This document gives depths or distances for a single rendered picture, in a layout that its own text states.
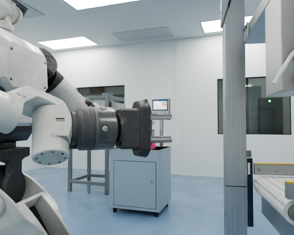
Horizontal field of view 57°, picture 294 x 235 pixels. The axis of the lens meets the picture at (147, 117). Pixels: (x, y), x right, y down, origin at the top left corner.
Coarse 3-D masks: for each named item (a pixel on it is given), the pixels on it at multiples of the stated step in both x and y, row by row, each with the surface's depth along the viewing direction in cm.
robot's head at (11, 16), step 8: (0, 0) 73; (8, 0) 78; (0, 8) 74; (8, 8) 76; (16, 8) 82; (0, 16) 76; (8, 16) 78; (16, 16) 81; (0, 24) 75; (8, 24) 77; (16, 24) 82
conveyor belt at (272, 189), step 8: (264, 176) 78; (256, 184) 76; (264, 184) 71; (272, 184) 68; (280, 184) 68; (264, 192) 68; (272, 192) 63; (280, 192) 60; (272, 200) 61; (280, 200) 57; (288, 200) 54; (280, 208) 55; (288, 216) 54
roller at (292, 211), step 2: (290, 206) 54; (292, 206) 53; (288, 208) 54; (290, 208) 53; (292, 208) 53; (288, 210) 54; (290, 210) 53; (292, 210) 53; (288, 212) 53; (290, 212) 53; (292, 212) 53; (288, 214) 54; (290, 214) 53; (292, 214) 53; (290, 216) 53; (292, 216) 53; (290, 218) 54; (292, 218) 53
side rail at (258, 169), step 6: (258, 168) 79; (264, 168) 78; (270, 168) 78; (276, 168) 78; (282, 168) 78; (288, 168) 77; (258, 174) 79; (264, 174) 78; (270, 174) 78; (276, 174) 78; (282, 174) 78; (288, 174) 77
